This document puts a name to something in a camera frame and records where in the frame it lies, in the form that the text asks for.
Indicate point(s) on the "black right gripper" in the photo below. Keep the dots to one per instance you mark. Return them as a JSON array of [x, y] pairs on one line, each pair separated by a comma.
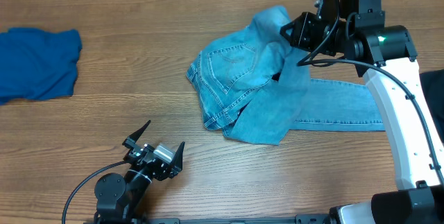
[[298, 30]]

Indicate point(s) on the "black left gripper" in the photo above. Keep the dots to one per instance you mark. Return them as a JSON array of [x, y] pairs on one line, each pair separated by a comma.
[[151, 158]]

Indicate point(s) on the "light blue denim jeans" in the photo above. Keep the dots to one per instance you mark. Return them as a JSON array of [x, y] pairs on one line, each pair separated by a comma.
[[251, 88]]

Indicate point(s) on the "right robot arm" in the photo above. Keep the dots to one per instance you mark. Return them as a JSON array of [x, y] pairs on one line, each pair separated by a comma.
[[354, 32]]

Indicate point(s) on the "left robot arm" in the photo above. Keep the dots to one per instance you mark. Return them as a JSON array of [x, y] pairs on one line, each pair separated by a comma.
[[119, 196]]

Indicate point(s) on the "dark navy garment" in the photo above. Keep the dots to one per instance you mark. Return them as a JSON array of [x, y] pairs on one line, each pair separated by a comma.
[[432, 83]]

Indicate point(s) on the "dark blue t-shirt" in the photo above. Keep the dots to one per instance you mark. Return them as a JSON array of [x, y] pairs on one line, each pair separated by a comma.
[[38, 65]]

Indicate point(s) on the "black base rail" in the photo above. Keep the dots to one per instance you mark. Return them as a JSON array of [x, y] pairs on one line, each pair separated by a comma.
[[236, 221]]

